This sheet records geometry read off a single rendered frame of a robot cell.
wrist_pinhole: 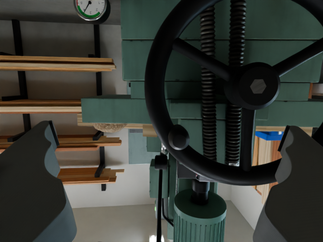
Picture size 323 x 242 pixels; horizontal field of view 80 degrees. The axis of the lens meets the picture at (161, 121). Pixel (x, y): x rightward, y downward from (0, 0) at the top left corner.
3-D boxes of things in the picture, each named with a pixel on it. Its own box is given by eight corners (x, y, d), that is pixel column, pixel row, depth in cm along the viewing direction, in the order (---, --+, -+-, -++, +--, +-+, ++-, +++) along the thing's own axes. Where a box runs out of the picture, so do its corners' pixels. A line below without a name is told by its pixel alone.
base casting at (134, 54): (328, 39, 41) (321, 83, 43) (236, 66, 98) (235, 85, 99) (118, 39, 43) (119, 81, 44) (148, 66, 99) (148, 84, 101)
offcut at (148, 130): (146, 120, 51) (146, 132, 52) (142, 123, 47) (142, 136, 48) (159, 120, 51) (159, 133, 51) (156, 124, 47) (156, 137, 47)
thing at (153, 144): (169, 124, 78) (168, 152, 80) (169, 121, 85) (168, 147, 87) (145, 123, 78) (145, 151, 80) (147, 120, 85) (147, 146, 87)
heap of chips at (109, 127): (122, 123, 47) (123, 138, 48) (133, 114, 61) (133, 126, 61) (86, 122, 47) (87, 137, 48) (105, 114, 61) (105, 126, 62)
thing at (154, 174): (168, 166, 83) (167, 198, 86) (168, 159, 92) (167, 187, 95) (148, 166, 83) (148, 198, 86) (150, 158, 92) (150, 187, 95)
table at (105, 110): (395, 105, 34) (388, 139, 35) (289, 96, 64) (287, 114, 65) (55, 100, 36) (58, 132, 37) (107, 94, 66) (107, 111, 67)
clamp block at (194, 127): (259, 120, 35) (254, 166, 37) (235, 111, 48) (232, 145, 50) (178, 118, 36) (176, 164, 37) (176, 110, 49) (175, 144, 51)
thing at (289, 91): (310, 82, 43) (308, 101, 43) (265, 83, 63) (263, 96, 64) (130, 80, 44) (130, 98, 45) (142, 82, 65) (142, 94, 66)
